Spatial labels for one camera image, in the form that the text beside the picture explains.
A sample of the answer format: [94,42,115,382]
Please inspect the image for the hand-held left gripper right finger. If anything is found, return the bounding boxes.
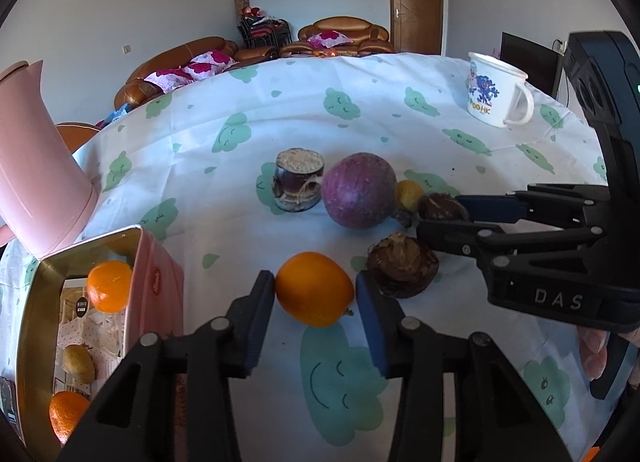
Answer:
[355,272,571,462]

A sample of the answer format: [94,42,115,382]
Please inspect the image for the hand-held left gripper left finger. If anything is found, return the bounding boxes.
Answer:
[57,270,276,462]

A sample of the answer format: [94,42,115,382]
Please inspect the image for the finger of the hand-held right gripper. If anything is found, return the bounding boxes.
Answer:
[416,219,607,269]
[456,183,612,229]

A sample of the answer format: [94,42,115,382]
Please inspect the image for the dark water chestnut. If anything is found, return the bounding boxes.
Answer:
[366,233,441,299]
[417,193,471,223]

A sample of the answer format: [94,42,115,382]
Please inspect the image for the yellow round fruit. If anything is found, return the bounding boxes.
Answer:
[396,180,426,213]
[61,344,96,384]

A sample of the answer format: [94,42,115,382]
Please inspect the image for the small orange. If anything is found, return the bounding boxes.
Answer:
[275,252,356,327]

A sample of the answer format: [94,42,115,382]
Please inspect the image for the purple passion fruit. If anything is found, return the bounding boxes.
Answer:
[321,153,399,230]

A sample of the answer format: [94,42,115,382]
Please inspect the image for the pink tin box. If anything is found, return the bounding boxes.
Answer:
[15,226,186,455]

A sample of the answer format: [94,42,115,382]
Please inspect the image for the sugarcane piece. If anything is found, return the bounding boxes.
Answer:
[271,148,325,213]

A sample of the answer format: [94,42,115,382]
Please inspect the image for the large orange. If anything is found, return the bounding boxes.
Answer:
[86,262,133,313]

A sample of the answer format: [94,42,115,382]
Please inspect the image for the medium orange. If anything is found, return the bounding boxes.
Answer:
[48,391,92,445]

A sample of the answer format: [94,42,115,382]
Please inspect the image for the person's right hand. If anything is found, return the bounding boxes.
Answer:
[575,327,611,380]

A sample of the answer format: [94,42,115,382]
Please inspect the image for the white printed mug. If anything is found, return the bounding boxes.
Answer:
[466,52,535,129]

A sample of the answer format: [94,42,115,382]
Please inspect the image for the black television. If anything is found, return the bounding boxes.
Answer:
[500,32,566,102]

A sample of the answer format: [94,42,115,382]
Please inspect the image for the printed paper leaflet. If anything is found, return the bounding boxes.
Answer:
[52,277,126,403]

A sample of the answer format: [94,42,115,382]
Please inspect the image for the white green-printed tablecloth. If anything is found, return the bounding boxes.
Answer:
[0,52,616,462]

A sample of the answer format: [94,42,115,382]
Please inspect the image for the brown wooden door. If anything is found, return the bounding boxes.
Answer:
[387,0,445,56]

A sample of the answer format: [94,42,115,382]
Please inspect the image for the brown leather armchair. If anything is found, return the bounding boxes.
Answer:
[280,16,392,58]

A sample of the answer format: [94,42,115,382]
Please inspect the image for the pink floral pillow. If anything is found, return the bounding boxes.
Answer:
[307,30,353,48]
[145,66,193,92]
[182,52,238,80]

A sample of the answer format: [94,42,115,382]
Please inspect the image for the blue denim clothes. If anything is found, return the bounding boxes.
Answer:
[95,109,131,130]

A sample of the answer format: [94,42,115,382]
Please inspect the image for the wooden chair back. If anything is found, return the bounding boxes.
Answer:
[54,122,103,153]

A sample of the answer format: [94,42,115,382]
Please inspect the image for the pink electric kettle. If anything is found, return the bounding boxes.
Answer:
[0,60,101,259]

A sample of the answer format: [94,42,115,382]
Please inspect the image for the stacked black chairs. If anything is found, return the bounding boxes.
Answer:
[236,12,293,50]

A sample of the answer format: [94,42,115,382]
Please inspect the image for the long brown leather sofa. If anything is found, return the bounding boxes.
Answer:
[114,36,240,111]

